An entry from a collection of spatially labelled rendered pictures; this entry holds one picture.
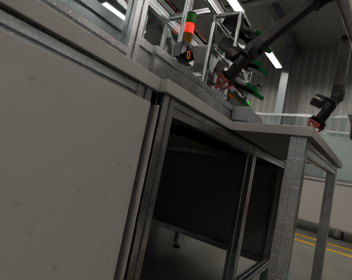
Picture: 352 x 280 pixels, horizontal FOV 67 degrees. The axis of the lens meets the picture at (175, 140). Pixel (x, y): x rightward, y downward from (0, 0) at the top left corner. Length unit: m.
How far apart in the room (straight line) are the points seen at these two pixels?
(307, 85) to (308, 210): 6.14
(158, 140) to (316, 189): 4.61
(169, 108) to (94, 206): 0.27
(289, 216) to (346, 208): 4.21
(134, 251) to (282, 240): 0.45
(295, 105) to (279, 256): 9.54
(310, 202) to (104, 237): 4.70
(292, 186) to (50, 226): 0.65
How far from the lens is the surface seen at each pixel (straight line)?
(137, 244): 0.62
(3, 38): 0.41
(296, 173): 0.86
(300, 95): 10.42
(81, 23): 0.51
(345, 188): 5.06
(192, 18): 1.41
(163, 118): 0.60
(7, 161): 0.41
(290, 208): 0.86
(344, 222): 5.07
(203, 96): 0.90
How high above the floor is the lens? 0.68
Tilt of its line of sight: 5 degrees up
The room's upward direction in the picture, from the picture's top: 11 degrees clockwise
